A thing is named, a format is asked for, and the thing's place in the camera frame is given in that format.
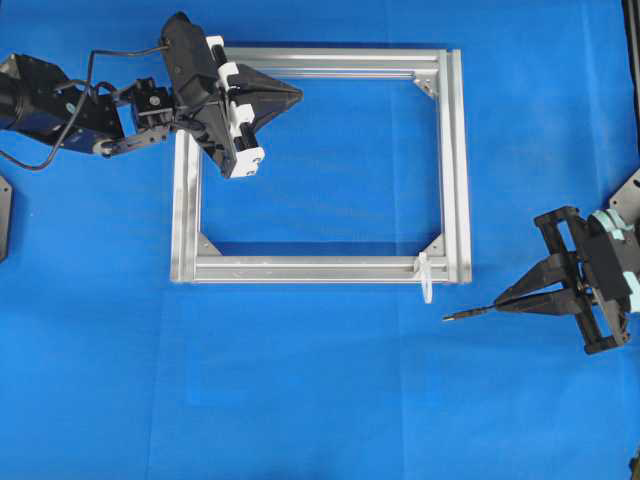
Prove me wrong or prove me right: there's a black white-railed gripper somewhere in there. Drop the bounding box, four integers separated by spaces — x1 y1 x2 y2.
159 12 303 179

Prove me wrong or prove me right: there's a black teal-trimmed gripper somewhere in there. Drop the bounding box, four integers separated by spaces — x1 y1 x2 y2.
494 207 639 354

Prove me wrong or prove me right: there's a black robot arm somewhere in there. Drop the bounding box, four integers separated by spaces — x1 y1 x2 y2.
1 13 639 354

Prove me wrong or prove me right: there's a blue cloth mat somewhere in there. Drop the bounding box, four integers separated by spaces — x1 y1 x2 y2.
1 1 639 479

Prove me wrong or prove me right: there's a grey metal base plate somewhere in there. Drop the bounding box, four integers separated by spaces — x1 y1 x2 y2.
609 169 640 224

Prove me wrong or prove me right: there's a silver aluminium extrusion frame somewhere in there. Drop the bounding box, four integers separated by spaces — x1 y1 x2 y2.
170 47 472 287

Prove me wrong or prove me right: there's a white string loop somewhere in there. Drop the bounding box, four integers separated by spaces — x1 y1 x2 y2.
413 251 435 304

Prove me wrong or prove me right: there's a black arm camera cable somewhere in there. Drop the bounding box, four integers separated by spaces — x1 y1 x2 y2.
0 44 174 172

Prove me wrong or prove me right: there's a black vertical post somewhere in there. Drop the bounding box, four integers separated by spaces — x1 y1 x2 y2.
621 0 639 94

